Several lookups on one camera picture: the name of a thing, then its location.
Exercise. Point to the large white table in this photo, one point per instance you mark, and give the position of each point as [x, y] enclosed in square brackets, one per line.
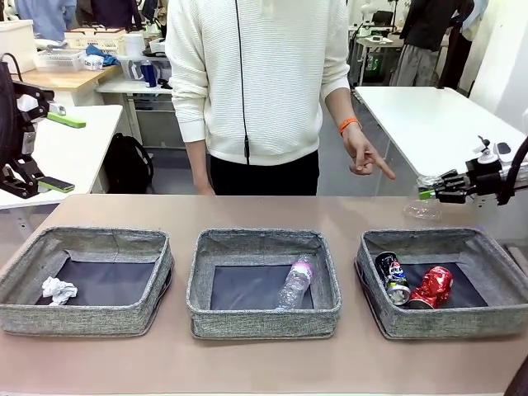
[433, 119]

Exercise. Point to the person's black trousers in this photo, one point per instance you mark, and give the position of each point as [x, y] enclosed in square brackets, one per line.
[268, 179]

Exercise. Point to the orange wrist watch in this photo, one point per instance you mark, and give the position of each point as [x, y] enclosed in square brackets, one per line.
[348, 124]

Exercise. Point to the wooden rimmed white crate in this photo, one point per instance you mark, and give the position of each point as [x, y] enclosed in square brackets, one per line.
[103, 41]

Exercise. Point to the clear plastic bottle pink label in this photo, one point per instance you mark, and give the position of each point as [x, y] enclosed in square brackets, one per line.
[295, 284]

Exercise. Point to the person's left hand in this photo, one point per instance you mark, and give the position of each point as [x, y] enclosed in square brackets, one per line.
[363, 152]

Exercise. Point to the white storage box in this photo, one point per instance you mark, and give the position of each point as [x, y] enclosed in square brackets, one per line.
[18, 41]

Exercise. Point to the white background table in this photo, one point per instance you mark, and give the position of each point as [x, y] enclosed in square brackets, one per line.
[123, 87]

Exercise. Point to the person's right hand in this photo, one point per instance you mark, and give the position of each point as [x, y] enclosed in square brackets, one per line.
[204, 190]

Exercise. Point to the background work table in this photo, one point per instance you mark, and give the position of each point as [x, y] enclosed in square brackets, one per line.
[381, 43]

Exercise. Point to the person's right forearm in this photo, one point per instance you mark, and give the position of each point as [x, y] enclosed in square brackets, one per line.
[198, 163]

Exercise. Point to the dark hanging garment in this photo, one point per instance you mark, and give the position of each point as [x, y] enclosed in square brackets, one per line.
[455, 57]

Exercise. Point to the dark blue bottle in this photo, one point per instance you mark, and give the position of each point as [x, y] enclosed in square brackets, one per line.
[148, 76]

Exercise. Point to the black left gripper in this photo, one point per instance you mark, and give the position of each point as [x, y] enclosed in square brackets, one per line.
[10, 123]

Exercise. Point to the crushed red can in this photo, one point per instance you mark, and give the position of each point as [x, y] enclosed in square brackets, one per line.
[431, 286]

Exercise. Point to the black backpack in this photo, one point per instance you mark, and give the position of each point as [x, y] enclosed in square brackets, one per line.
[128, 165]

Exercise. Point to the clear plastic cup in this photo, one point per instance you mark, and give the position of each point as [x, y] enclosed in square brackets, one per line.
[420, 210]

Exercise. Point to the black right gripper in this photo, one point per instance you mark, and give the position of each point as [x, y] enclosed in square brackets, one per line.
[482, 181]

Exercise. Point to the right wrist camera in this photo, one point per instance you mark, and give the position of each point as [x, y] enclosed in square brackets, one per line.
[488, 152]

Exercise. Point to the clear plastic basket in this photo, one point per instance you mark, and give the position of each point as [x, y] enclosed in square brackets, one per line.
[57, 61]

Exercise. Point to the grey fabric basket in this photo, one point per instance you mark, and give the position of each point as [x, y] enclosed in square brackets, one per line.
[82, 319]
[264, 326]
[453, 321]

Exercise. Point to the wooden top table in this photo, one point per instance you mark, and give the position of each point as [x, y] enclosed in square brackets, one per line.
[74, 82]

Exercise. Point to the background person black jacket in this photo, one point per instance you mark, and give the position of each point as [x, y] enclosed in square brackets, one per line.
[425, 24]

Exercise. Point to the white paper ball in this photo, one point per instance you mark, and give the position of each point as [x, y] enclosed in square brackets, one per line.
[59, 290]

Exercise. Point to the crushed silver black can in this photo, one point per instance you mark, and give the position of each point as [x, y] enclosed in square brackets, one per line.
[392, 276]

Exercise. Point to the white cylinder container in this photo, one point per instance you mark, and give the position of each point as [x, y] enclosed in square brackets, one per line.
[133, 45]

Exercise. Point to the person's white knit sweater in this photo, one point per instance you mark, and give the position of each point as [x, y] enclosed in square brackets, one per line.
[280, 74]

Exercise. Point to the blue cloth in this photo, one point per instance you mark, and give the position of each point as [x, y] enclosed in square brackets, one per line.
[105, 57]

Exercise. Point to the white side table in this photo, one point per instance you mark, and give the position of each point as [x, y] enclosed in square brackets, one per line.
[95, 144]

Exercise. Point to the person's left forearm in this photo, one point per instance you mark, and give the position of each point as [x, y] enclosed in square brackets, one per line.
[340, 105]

